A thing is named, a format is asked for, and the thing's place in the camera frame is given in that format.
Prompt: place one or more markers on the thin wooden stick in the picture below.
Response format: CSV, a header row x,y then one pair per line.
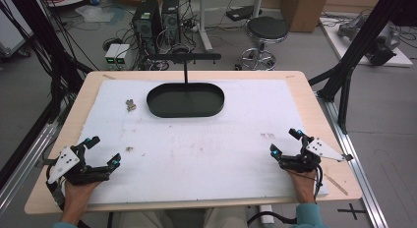
x,y
336,184

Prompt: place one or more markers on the white power supply unit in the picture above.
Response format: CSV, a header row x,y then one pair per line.
x,y
124,55
111,54

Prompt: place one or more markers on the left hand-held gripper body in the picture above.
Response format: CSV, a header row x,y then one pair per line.
x,y
62,164

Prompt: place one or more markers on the black oval tray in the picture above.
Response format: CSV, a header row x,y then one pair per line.
x,y
185,102

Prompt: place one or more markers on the black metal frame post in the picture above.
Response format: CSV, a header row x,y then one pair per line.
x,y
36,28
364,38

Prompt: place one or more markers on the person's right hand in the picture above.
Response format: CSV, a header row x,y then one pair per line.
x,y
305,188

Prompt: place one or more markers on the large black computer tower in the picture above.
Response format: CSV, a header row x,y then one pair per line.
x,y
146,25

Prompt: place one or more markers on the black T-shaped stand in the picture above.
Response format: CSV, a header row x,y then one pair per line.
x,y
186,57

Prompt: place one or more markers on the white desk leg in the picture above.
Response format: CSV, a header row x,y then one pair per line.
x,y
204,25

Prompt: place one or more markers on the white foam mat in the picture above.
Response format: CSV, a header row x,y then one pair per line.
x,y
203,149

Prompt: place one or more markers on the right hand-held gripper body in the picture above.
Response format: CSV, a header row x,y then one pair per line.
x,y
323,149

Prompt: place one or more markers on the person's left hand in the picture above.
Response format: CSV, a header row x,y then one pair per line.
x,y
77,195

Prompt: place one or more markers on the brown cardboard box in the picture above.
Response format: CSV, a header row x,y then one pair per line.
x,y
305,10

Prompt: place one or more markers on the white tube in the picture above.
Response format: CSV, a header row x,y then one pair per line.
x,y
266,213

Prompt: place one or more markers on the person's beige trousers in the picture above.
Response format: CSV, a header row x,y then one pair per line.
x,y
180,218

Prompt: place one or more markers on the small grey metal part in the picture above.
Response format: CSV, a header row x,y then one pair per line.
x,y
131,105

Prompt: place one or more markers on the white panel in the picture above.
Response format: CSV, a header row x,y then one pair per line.
x,y
11,28

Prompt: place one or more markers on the flat black device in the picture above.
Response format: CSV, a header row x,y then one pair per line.
x,y
242,13

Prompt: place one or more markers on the aluminium rail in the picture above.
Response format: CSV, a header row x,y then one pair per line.
x,y
357,169
29,156

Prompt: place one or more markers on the clear plastic bag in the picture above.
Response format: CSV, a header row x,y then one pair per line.
x,y
98,14

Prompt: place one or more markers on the black round stool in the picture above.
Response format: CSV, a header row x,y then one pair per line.
x,y
267,29

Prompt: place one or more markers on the white floor board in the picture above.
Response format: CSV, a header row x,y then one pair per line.
x,y
347,47

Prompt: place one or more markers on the grey robot device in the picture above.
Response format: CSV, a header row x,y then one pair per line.
x,y
383,41

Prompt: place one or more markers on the slim black computer tower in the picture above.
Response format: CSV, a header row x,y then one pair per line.
x,y
170,20

